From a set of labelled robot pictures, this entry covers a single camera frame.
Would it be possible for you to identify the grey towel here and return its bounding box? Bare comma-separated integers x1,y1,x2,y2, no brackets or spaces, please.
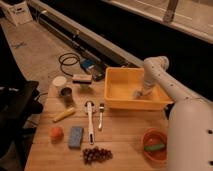
132,90,143,99

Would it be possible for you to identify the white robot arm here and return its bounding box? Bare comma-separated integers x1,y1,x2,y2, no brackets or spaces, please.
143,56,213,171

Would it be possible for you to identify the yellow plastic tray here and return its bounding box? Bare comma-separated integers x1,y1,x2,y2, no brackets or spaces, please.
104,67,173,111

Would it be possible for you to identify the orange bowl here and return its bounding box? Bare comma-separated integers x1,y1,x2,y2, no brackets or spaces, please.
141,128,167,164

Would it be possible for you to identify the silver fork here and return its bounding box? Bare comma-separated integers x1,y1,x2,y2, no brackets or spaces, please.
98,103,105,131

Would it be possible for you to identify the green cucumber toy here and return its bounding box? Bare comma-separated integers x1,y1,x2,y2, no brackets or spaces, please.
144,144,165,152

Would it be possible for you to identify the blue box device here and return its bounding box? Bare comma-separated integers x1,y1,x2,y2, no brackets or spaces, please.
80,59,95,71

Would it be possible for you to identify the wooden block brush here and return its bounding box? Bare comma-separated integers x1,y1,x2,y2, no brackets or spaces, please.
72,74,92,84

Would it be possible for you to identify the yellow banana toy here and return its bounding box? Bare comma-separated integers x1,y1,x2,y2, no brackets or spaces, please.
53,107,75,122

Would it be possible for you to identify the metal cup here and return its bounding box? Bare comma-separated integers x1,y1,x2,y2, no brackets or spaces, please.
60,87,72,98

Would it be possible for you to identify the blue sponge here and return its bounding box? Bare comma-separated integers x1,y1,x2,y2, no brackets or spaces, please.
68,126,84,149

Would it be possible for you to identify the purple grape bunch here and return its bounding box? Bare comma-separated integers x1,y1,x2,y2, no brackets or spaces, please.
82,147,113,164

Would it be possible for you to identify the white cup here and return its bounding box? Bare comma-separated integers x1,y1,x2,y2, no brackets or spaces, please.
52,76,67,94

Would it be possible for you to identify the orange fruit toy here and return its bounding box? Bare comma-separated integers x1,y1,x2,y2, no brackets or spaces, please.
50,127,64,142

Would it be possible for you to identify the black chair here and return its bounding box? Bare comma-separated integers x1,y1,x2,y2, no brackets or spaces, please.
0,81,43,169

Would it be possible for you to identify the white cardboard box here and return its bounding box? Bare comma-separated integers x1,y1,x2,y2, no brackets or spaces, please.
0,0,33,26

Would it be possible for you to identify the white handled kitchen tool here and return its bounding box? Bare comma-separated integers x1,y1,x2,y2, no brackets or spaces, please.
85,101,95,145

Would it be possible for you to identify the black coiled cable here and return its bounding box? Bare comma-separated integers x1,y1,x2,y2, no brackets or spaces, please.
58,52,82,77

